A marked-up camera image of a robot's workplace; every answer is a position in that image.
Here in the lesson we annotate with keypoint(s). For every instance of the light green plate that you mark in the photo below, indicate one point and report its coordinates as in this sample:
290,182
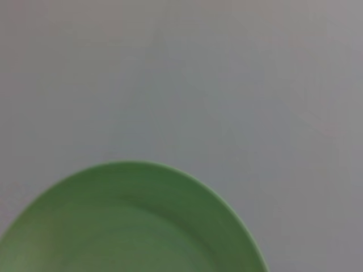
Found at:
127,226

